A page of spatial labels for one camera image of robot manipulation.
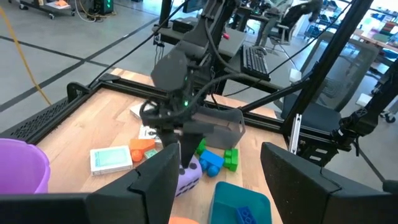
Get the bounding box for black mesh office chair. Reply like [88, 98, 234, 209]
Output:
[279, 37, 381, 138]

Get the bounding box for small white printed card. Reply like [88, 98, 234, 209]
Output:
[137, 124, 164, 147]

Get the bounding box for orange foam die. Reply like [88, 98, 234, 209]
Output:
[167, 216, 200, 224]

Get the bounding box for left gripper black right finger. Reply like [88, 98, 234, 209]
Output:
[260, 141, 398, 224]

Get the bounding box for dark grey translucent bin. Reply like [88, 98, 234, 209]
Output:
[192, 105, 246, 150]

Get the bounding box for teal plastic bin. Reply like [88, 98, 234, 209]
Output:
[207, 181, 273, 224]

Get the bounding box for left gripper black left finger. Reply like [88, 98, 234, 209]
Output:
[0, 142, 182, 224]

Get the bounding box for black computer keyboard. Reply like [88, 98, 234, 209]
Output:
[241, 45, 271, 81]

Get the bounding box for grey keyboard desk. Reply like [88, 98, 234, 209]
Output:
[222, 46, 293, 96]

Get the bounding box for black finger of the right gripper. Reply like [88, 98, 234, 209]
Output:
[179, 121, 216, 169]
[159, 128, 180, 149]

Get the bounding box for dark blue toy block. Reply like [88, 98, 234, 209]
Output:
[235, 205, 258, 224]

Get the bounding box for white card deck box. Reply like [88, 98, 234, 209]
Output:
[129, 101, 156, 121]

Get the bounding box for person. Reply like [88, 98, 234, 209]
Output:
[253, 0, 324, 47]

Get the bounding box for orange toy block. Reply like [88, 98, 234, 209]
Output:
[129, 138, 156, 162]

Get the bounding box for black wheeled cart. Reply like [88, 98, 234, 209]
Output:
[18, 0, 77, 20]

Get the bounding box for silver metal bracket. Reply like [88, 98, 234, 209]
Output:
[288, 113, 303, 155]

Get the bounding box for green toy block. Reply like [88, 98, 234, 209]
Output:
[223, 148, 239, 172]
[195, 138, 207, 156]

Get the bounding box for purple foam die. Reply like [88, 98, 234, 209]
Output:
[175, 155, 203, 197]

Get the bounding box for teal patterned card deck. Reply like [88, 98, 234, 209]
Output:
[89, 145, 134, 177]

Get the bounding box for purple plastic bucket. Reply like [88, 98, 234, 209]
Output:
[0, 138, 51, 195]

